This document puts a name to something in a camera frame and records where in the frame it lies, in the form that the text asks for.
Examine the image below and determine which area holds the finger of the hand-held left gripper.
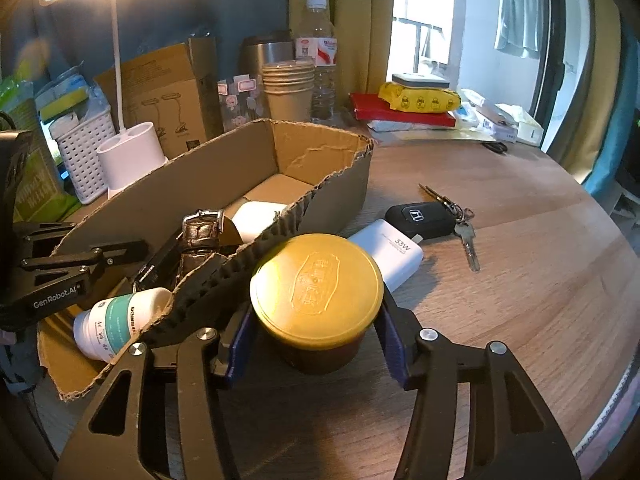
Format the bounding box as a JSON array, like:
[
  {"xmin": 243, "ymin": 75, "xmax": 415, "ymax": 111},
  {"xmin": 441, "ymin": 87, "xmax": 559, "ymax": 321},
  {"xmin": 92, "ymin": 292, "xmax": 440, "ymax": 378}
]
[
  {"xmin": 20, "ymin": 239, "xmax": 149, "ymax": 273},
  {"xmin": 14, "ymin": 220, "xmax": 76, "ymax": 259}
]

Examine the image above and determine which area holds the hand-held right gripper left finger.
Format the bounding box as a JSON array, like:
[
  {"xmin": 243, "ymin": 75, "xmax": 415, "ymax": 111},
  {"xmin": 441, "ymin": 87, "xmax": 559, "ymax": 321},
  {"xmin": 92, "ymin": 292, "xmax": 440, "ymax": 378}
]
[{"xmin": 52, "ymin": 305, "xmax": 256, "ymax": 480}]

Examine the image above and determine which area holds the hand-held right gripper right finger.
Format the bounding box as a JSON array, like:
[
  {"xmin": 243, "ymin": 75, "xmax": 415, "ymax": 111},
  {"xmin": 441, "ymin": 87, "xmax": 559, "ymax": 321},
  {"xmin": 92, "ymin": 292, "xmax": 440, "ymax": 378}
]
[{"xmin": 375, "ymin": 297, "xmax": 583, "ymax": 480}]

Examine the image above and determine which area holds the cardboard box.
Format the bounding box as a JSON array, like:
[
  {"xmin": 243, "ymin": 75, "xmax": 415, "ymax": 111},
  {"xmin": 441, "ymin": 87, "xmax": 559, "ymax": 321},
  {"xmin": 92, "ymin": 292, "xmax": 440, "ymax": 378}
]
[{"xmin": 37, "ymin": 118, "xmax": 375, "ymax": 402}]

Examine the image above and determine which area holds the white 33W charger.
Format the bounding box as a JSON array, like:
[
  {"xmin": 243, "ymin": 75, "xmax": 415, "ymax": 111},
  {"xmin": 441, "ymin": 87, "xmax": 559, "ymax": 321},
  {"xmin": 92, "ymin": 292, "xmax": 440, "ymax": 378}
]
[{"xmin": 345, "ymin": 218, "xmax": 425, "ymax": 293}]

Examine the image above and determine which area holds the yellow lid jar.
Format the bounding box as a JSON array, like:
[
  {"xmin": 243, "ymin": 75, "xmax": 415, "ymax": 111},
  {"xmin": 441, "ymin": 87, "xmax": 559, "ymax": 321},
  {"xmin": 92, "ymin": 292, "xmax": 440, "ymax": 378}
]
[{"xmin": 249, "ymin": 233, "xmax": 385, "ymax": 375}]

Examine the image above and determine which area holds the silver key bunch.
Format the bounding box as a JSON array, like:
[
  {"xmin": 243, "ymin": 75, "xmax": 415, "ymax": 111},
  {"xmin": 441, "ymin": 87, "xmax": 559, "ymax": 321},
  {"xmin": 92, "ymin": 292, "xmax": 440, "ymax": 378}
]
[{"xmin": 419, "ymin": 184, "xmax": 481, "ymax": 272}]

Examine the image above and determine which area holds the black car key fob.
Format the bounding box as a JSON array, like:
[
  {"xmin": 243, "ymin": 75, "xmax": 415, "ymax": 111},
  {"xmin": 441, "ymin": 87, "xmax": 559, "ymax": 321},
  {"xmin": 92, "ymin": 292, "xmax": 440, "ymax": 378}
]
[{"xmin": 385, "ymin": 201, "xmax": 457, "ymax": 241}]

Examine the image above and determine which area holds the green snack bag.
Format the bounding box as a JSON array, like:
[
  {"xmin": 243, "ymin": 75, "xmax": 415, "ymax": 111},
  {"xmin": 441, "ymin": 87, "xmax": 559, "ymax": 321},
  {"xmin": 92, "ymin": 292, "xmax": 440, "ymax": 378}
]
[{"xmin": 0, "ymin": 75, "xmax": 78, "ymax": 223}]

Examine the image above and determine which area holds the white green label medicine bottle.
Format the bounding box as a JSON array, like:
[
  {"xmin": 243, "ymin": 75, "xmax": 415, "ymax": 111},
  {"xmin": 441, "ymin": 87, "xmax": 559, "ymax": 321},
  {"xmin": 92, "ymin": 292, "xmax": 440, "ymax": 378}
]
[{"xmin": 73, "ymin": 287, "xmax": 173, "ymax": 363}]

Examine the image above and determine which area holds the white plastic basket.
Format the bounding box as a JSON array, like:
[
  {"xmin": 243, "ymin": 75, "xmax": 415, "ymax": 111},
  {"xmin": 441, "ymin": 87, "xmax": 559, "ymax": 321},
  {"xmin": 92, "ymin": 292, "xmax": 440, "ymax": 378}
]
[{"xmin": 50, "ymin": 107, "xmax": 118, "ymax": 206}]

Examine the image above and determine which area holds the white desk lamp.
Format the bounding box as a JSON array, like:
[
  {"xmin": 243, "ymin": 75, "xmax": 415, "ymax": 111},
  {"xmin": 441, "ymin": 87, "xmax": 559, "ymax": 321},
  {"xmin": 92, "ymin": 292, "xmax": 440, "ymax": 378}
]
[{"xmin": 40, "ymin": 0, "xmax": 188, "ymax": 198}]

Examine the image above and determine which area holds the blue yellow sponge pack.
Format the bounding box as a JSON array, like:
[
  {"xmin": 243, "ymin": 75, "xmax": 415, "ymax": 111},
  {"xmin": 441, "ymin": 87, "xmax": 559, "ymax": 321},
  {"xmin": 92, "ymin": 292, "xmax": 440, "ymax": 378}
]
[{"xmin": 35, "ymin": 72, "xmax": 93, "ymax": 122}]

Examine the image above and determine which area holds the brown printed carton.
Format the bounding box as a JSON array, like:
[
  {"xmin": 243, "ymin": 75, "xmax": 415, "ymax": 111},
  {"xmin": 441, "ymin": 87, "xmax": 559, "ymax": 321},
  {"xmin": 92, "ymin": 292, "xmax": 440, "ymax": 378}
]
[{"xmin": 94, "ymin": 36, "xmax": 223, "ymax": 161}]

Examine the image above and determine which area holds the stack of white papers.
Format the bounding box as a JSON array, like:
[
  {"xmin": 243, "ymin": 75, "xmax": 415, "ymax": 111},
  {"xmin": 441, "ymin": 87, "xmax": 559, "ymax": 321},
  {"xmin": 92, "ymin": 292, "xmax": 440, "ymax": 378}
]
[{"xmin": 367, "ymin": 120, "xmax": 496, "ymax": 147}]

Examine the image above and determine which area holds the stack of brown paper cups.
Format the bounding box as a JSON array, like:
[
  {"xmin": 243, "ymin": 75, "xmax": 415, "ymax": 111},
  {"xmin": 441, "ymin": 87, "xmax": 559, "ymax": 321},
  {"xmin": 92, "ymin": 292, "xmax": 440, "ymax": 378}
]
[{"xmin": 261, "ymin": 58, "xmax": 316, "ymax": 122}]

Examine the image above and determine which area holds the steel thermos flask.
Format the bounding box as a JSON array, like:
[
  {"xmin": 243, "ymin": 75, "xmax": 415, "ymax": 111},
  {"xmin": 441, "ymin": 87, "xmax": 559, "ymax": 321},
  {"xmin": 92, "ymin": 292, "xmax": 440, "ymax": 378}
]
[{"xmin": 242, "ymin": 36, "xmax": 296, "ymax": 93}]

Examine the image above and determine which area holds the clear plastic pack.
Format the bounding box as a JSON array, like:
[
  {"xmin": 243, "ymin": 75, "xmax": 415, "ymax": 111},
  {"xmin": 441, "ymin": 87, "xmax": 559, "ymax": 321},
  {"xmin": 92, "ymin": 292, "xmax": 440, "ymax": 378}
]
[{"xmin": 452, "ymin": 89, "xmax": 486, "ymax": 128}]

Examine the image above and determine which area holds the yellow wet wipes packet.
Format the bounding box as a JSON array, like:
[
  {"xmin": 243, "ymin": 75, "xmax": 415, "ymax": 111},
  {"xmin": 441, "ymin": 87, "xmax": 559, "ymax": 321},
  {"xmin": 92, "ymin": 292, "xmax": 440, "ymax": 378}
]
[{"xmin": 377, "ymin": 81, "xmax": 461, "ymax": 112}]

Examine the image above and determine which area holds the pale yellow tissue box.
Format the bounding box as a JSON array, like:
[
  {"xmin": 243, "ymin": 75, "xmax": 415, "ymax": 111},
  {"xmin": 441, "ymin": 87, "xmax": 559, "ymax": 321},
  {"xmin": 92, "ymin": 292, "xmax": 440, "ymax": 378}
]
[{"xmin": 492, "ymin": 102, "xmax": 545, "ymax": 147}]

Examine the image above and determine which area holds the white grey flat device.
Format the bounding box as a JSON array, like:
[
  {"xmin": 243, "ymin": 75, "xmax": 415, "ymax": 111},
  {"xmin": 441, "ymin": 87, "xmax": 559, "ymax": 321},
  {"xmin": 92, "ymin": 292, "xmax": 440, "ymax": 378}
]
[{"xmin": 391, "ymin": 72, "xmax": 451, "ymax": 90}]

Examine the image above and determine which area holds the clear plastic water bottle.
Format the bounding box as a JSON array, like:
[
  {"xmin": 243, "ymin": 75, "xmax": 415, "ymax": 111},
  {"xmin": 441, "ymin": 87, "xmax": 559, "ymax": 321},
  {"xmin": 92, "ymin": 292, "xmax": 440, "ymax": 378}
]
[{"xmin": 295, "ymin": 0, "xmax": 338, "ymax": 123}]

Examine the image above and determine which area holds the yellow curtain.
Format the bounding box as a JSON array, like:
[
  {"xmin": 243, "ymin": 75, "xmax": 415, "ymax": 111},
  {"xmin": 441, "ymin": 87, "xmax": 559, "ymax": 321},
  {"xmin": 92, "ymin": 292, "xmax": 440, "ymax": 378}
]
[
  {"xmin": 290, "ymin": 0, "xmax": 396, "ymax": 111},
  {"xmin": 545, "ymin": 0, "xmax": 626, "ymax": 181}
]

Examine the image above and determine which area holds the hanging pale green garment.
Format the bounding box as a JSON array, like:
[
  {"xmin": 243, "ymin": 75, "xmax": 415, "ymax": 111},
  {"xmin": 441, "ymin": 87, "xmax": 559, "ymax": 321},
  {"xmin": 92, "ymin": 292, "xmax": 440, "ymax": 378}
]
[{"xmin": 494, "ymin": 0, "xmax": 543, "ymax": 58}]

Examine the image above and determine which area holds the black sliding door frame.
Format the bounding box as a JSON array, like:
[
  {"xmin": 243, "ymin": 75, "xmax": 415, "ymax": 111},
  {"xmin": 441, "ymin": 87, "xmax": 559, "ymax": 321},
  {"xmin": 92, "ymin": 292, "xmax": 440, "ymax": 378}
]
[{"xmin": 530, "ymin": 0, "xmax": 581, "ymax": 151}]

